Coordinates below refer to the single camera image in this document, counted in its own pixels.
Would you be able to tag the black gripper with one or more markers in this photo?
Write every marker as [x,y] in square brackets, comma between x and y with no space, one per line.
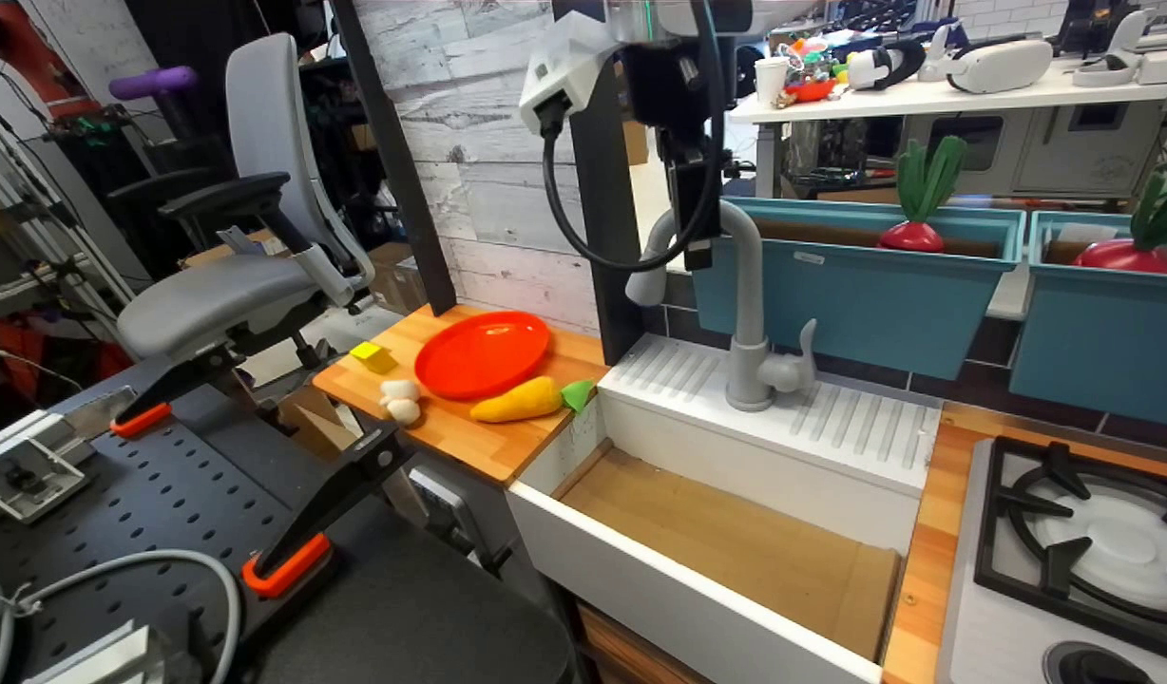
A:
[675,96]

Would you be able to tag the grey toy kitchen tap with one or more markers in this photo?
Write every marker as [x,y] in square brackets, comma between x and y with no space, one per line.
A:
[747,316]

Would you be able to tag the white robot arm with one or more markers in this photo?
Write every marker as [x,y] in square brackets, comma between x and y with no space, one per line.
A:
[560,74]

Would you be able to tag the white mug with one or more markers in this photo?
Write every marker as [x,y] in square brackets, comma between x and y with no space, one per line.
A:
[773,82]

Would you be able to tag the bowl of colourful toys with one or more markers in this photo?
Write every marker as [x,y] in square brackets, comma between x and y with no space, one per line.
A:
[813,76]

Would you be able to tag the teal planter box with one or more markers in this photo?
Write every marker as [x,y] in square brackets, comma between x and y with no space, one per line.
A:
[1100,342]
[861,305]

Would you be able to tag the red toy radish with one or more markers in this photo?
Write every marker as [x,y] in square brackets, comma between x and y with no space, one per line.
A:
[1134,250]
[916,190]

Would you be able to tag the white brick pattern panel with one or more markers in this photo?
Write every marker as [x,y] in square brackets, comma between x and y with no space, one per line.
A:
[480,190]

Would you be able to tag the white toy kitchen sink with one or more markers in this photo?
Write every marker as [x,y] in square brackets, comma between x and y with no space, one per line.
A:
[797,419]

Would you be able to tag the black and white headset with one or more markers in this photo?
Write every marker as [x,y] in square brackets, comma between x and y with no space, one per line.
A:
[891,63]

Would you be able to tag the white work table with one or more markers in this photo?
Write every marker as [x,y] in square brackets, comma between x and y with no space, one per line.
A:
[936,101]

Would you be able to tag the yellow toy vegetable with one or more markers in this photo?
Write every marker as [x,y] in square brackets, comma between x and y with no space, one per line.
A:
[519,402]

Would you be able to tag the orange plastic plate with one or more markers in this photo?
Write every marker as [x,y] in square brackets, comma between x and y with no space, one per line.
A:
[480,358]

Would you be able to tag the brown cardboard box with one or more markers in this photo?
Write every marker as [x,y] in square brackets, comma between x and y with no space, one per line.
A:
[391,271]

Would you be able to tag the wooden play kitchen countertop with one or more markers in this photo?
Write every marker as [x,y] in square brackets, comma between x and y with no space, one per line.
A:
[480,440]

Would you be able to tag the white VR headset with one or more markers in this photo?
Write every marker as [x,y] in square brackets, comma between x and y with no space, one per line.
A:
[1153,43]
[1001,63]

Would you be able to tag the white toy garlic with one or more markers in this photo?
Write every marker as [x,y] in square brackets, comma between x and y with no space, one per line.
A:
[399,401]

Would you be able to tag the yellow-green toy block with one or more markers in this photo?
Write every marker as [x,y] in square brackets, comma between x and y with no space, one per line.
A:
[375,358]

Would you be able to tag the black stove burner grate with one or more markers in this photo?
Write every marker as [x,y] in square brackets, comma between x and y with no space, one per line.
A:
[1022,505]

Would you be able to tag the grey office chair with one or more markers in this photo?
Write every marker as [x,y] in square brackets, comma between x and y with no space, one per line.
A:
[213,305]

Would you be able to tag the grey toy stove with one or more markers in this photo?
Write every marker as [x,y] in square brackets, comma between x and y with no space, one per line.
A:
[974,630]

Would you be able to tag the purple foam roll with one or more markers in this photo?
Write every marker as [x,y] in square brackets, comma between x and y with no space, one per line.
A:
[152,82]

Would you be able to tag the black perforated breadboard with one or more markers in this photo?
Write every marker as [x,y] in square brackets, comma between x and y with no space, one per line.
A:
[163,496]

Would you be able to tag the black kitchen frame post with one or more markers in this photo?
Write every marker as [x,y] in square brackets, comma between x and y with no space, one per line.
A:
[600,190]

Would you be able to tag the black slanted frame beam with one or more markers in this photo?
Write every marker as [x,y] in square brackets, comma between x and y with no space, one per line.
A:
[395,176]

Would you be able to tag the aluminium extrusion with bracket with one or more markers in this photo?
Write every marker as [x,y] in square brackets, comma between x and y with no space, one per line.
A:
[24,475]
[92,651]

